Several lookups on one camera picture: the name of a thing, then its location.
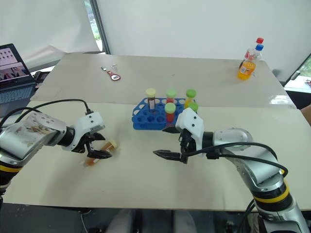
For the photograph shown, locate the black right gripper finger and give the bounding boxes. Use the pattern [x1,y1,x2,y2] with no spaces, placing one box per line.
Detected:
[153,150,189,164]
[162,126,182,134]

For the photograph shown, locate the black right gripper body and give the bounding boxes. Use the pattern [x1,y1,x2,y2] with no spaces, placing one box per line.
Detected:
[178,129,196,156]

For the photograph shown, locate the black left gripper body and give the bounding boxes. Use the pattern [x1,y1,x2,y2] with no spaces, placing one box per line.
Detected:
[78,132,98,154]

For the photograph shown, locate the orange test tube yellow cap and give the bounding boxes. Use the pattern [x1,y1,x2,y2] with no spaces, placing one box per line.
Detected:
[84,140,119,167]

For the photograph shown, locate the red test tube green cap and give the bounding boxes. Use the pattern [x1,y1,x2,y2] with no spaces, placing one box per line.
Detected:
[166,88,177,104]
[164,102,176,123]

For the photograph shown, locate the blue test tube rack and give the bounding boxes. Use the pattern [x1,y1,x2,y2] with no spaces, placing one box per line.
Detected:
[132,97,199,131]

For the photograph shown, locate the dark test tube yellow cap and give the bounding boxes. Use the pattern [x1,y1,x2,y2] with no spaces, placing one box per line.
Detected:
[145,88,156,114]

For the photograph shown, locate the yellow test tube green cap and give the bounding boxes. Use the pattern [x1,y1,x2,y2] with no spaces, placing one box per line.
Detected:
[184,89,197,109]

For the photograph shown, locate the black device beside laptop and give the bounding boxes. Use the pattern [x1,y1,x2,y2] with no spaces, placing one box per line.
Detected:
[32,70,50,83]

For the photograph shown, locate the open laptop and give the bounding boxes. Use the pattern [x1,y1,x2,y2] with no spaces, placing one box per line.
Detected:
[0,43,38,117]

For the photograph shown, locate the orange soda bottle blue cap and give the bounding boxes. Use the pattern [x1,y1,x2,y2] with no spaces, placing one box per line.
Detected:
[237,44,264,81]

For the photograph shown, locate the clear bottle red cap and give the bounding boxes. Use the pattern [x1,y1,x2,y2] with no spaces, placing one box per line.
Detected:
[244,37,265,62]

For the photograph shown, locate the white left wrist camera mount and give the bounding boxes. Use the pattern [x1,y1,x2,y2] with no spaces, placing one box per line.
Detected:
[66,112,106,152]

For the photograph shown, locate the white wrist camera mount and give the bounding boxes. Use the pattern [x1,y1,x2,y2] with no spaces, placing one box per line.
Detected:
[66,112,106,152]
[175,107,206,156]

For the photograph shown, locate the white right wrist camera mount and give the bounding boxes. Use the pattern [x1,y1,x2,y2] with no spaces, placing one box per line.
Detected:
[175,107,206,156]

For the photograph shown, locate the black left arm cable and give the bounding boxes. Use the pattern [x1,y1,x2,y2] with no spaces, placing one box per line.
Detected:
[0,99,94,129]

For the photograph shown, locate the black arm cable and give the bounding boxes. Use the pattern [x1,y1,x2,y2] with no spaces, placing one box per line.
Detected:
[0,99,94,129]
[181,142,289,179]

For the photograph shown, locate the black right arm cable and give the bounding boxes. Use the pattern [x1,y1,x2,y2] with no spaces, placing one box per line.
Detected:
[181,142,289,179]

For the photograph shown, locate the grey window frame post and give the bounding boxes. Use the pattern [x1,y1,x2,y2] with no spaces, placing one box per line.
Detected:
[89,0,111,55]

